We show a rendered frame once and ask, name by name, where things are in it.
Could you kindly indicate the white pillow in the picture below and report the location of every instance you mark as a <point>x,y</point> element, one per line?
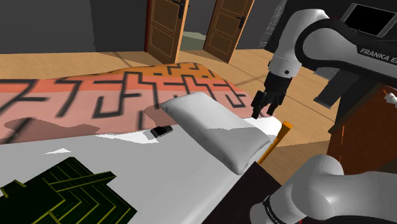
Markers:
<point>217,130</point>

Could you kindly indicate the small black flat device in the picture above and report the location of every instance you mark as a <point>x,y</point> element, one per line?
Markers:
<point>162,131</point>

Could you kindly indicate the small white figure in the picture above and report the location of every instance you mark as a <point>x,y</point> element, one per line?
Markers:
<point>391,99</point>

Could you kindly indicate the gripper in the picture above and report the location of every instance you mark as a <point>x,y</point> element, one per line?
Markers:
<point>277,85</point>

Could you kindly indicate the orange pink patterned blanket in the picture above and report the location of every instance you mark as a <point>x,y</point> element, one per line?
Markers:
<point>93,102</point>

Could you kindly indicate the black screen with grey frame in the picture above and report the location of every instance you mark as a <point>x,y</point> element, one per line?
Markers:
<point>369,18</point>

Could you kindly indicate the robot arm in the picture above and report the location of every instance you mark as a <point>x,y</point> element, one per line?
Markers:
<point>322,192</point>

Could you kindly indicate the dark green patterned cushion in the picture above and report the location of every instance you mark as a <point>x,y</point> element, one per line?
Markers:
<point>68,195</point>

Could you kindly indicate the white bed with orange frame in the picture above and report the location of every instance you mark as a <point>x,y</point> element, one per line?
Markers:
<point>173,176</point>

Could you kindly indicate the brown wooden cabinet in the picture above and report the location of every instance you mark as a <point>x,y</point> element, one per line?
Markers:
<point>366,136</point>

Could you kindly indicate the brown wooden door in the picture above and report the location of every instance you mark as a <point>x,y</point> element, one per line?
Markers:
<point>226,28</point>
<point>164,28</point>

